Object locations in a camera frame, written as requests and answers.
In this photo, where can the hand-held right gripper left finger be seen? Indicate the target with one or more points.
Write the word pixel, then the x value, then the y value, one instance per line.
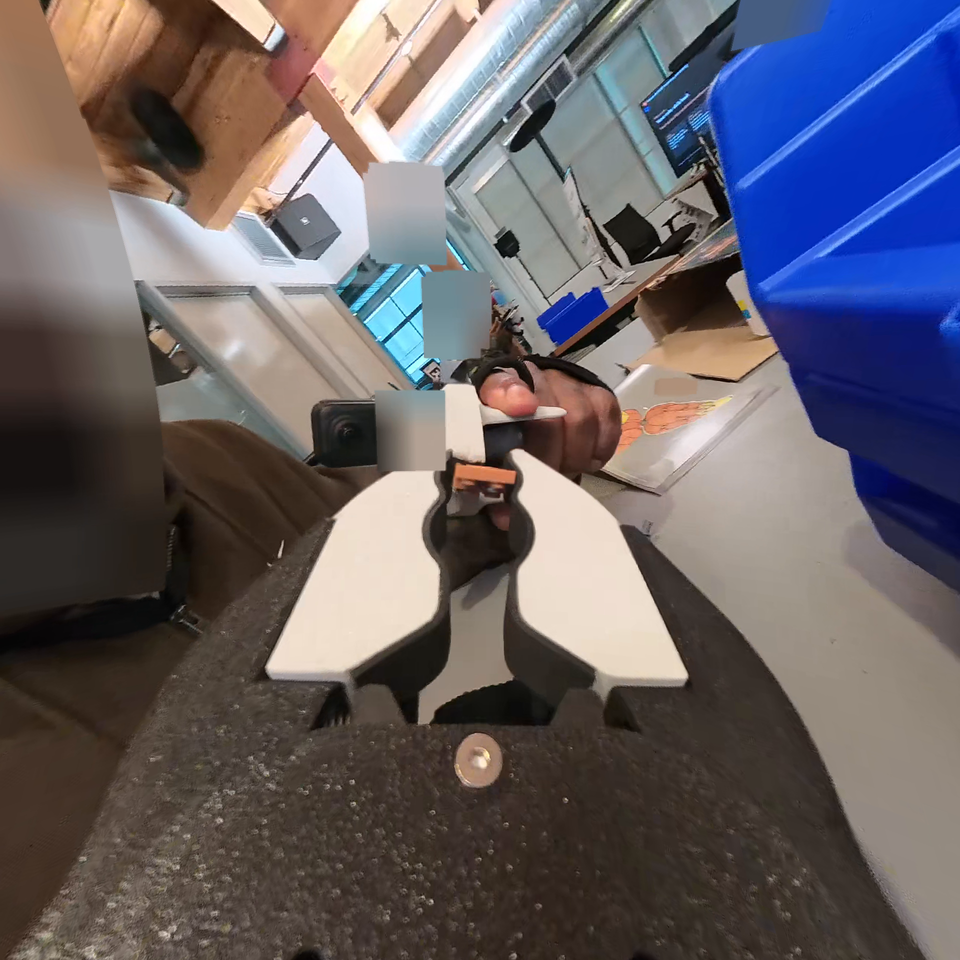
pixel 360 592

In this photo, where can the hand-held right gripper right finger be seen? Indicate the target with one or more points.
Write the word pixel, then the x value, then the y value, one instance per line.
pixel 592 585

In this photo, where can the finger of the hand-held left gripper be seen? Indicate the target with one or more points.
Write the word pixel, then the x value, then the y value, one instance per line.
pixel 472 504

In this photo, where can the orange toy brick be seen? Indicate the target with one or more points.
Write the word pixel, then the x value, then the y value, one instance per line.
pixel 484 474

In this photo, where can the person's left hand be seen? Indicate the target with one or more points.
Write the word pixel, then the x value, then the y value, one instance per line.
pixel 585 435

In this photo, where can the printed instruction booklet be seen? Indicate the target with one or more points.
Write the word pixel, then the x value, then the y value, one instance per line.
pixel 675 450

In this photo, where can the black speaker on stand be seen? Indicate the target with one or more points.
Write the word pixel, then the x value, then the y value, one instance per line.
pixel 508 244

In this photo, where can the flattened cardboard box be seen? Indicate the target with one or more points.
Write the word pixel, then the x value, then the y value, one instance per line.
pixel 712 345

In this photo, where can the long wooden desk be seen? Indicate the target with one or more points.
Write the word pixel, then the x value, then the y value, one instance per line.
pixel 637 289

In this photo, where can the white instruction sheet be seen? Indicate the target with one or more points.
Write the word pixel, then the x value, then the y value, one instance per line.
pixel 581 217

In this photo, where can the black office chair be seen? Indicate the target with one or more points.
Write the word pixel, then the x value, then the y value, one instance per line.
pixel 637 232

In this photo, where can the black ceiling lamp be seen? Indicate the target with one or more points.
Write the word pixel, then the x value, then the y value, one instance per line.
pixel 165 127

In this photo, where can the black round lamp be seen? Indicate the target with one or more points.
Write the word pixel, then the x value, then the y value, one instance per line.
pixel 532 124

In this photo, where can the dark computer monitor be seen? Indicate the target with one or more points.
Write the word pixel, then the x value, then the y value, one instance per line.
pixel 675 127

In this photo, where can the white wall vent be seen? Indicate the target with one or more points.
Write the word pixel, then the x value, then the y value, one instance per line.
pixel 262 240

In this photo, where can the black wall speaker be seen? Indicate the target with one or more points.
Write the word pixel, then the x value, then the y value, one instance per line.
pixel 307 225

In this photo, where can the silver ventilation duct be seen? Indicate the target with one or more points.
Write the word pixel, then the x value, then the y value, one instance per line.
pixel 487 75

